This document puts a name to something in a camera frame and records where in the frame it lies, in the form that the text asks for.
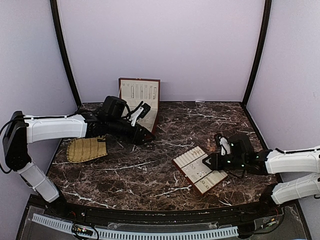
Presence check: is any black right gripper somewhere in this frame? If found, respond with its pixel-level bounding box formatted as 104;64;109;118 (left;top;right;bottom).
203;152;247;171

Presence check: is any brown jewelry display tray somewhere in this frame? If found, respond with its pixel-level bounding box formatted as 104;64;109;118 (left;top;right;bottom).
172;146;228;195

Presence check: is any red wooden jewelry box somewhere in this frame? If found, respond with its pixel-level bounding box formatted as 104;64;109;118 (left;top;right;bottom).
118;77;161;134

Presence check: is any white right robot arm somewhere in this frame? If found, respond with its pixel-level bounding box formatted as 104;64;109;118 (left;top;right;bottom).
202;143;320;217

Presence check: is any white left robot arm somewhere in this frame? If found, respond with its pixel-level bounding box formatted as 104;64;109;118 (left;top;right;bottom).
1;111;155;218

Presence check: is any woven bamboo tray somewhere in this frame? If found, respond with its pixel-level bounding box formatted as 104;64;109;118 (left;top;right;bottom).
66;136;108;164

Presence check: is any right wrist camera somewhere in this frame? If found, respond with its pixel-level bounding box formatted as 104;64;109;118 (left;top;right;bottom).
214;133;254;156

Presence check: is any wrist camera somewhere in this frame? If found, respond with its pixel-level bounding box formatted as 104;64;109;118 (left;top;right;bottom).
214;133;254;156
98;96;151;127

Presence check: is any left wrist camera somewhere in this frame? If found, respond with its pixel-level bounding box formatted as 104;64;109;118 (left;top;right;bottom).
98;96;151;127

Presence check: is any white slotted cable duct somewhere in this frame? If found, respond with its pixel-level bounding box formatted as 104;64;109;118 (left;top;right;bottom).
31;213;239;240

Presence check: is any black left frame post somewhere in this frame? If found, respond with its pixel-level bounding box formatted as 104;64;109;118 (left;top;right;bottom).
49;0;82;108

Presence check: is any black frame post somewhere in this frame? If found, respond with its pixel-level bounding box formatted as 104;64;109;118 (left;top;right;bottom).
241;0;273;109
49;0;82;108

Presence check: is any black right frame post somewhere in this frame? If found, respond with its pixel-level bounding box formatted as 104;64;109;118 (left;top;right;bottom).
241;0;273;109

